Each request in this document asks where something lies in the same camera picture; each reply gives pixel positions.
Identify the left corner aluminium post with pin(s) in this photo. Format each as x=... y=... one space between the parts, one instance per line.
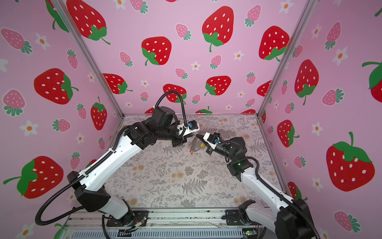
x=86 y=23

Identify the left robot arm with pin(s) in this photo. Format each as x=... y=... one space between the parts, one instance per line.
x=162 y=125

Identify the right corner aluminium post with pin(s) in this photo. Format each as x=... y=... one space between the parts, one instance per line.
x=294 y=39

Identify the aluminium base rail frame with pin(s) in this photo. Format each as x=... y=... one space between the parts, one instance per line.
x=175 y=223

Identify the corner aluminium post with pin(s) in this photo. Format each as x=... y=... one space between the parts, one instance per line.
x=86 y=23
x=294 y=39

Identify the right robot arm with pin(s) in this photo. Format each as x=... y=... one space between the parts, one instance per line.
x=286 y=217

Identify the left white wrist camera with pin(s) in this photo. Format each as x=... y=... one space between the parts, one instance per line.
x=189 y=128

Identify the grey strap keyring yellow clasp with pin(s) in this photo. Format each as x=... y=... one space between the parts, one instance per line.
x=197 y=145

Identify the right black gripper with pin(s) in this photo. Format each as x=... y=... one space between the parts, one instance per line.
x=210 y=150

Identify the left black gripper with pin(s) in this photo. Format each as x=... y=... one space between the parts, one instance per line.
x=180 y=141

